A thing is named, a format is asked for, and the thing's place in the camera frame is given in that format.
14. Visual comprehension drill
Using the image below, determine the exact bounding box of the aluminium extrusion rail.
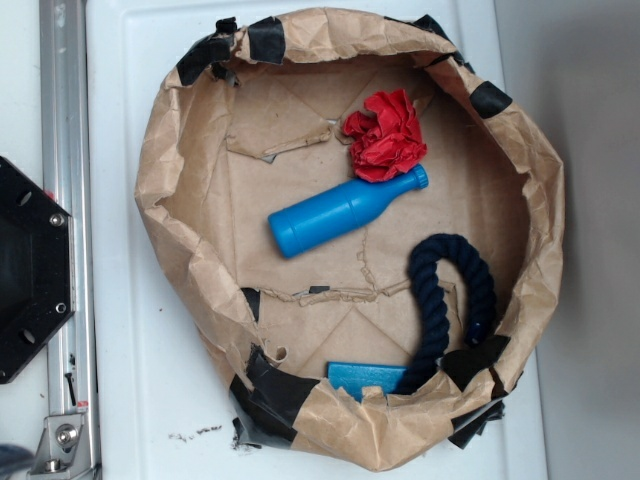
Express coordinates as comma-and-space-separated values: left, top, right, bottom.
39, 1, 102, 479

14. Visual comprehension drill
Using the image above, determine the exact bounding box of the metal corner bracket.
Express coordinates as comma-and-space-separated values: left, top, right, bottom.
27, 413, 90, 479

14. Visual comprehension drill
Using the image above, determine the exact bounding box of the blue plastic bottle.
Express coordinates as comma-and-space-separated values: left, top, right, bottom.
268, 165, 429, 258

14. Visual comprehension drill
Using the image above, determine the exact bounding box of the white tray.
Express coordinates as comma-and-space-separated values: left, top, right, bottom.
86, 1, 548, 479

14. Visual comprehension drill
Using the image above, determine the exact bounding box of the brown paper bag bin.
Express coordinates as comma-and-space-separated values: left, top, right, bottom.
135, 8, 565, 472

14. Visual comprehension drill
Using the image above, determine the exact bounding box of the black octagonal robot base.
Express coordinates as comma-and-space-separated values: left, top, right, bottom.
1, 158, 74, 384

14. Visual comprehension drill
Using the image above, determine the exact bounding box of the crumpled red paper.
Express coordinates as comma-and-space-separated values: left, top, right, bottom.
342, 89, 427, 183

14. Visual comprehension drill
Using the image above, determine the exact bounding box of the blue rectangular block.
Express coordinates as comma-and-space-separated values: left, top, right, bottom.
327, 362, 407, 401

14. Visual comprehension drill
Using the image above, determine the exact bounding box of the dark navy rope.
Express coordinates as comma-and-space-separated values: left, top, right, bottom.
393, 234, 497, 396

